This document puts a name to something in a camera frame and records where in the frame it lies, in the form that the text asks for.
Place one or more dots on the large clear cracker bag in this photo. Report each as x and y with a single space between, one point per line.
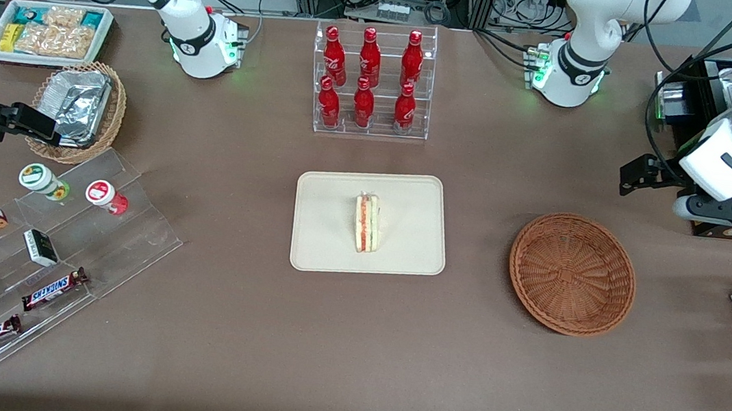
54 40

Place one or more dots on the green lid yogurt cup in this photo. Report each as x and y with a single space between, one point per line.
38 178

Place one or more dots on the triangular sandwich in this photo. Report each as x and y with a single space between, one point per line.
367 223

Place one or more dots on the aluminium foil container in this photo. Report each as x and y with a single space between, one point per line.
78 104

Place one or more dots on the small black carton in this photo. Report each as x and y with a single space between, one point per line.
41 248

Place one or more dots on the beige plastic tray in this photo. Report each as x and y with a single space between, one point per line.
323 218

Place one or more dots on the white power strip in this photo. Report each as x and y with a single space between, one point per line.
393 10

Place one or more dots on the small clear cracker bag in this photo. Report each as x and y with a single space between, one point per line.
63 16

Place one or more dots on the teal snack packet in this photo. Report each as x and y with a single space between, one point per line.
29 15

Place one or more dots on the clear acrylic stepped shelf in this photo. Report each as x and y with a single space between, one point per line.
135 234

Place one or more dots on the clear acrylic bottle rack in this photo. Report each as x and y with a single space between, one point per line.
381 131

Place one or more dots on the brown wicker basket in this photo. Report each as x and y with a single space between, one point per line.
572 274

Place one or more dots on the red lid yogurt cup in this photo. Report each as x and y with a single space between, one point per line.
102 193

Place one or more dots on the red cola bottle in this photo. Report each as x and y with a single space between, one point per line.
329 108
369 60
404 113
335 57
412 62
363 109

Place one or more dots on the light wicker basket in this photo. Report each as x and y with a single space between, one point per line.
114 115

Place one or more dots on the yellow snack packet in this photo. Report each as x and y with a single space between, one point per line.
9 37

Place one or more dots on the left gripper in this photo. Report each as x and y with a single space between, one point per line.
667 171

